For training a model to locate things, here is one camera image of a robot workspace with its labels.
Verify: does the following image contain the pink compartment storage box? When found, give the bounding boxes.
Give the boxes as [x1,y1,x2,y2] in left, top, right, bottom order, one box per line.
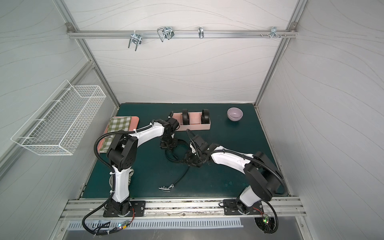
[172,112,211,132]

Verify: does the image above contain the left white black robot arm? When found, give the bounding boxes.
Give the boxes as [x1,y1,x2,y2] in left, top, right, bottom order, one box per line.
[94,117,180,217]

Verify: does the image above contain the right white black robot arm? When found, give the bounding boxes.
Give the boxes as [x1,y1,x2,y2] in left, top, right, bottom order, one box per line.
[185,135,288,215]

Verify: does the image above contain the dark green table mat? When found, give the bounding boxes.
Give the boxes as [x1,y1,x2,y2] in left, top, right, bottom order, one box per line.
[82,102,289,199]

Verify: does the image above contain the grey ribbed ceramic mug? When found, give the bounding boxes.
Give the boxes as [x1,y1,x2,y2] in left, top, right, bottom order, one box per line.
[128,169,135,185]

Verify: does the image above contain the purple small bowl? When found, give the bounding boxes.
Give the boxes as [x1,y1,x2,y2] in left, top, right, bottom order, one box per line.
[227,107,244,122]

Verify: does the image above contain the green checkered cloth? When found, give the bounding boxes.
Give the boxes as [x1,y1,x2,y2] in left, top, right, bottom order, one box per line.
[99,116,133,154]

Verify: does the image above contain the metal hook clamp left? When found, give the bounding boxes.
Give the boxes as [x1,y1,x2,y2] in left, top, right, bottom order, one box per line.
[128,33,142,51]

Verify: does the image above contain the metal hook clamp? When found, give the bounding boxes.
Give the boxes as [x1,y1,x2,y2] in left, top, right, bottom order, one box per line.
[128,33,142,51]
[157,27,175,42]
[260,27,287,39]

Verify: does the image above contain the metal hook clamp centre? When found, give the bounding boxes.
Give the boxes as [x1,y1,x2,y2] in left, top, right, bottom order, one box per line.
[157,27,175,42]

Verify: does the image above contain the metal hook clamp right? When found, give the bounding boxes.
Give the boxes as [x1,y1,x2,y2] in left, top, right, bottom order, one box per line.
[260,27,287,39]

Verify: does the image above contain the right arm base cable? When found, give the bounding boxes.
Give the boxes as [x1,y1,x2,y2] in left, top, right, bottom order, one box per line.
[254,200,282,235]

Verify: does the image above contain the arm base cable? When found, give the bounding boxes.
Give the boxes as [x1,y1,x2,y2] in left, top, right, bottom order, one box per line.
[81,191,136,236]
[254,200,282,235]

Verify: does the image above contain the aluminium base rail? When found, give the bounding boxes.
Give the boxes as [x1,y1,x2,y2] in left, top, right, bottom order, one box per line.
[59,197,307,221]

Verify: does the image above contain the white wire basket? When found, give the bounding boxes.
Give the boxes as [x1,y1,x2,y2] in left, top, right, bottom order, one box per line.
[11,80,106,156]

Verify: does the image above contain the metal ring clamp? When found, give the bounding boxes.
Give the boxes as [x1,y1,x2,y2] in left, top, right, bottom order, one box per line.
[198,27,204,39]

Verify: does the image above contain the left arm base cable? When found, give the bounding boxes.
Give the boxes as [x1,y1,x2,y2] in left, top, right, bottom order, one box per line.
[81,191,136,236]

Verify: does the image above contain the aluminium crossbar rail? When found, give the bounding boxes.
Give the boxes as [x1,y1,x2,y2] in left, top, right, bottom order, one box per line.
[67,29,299,40]

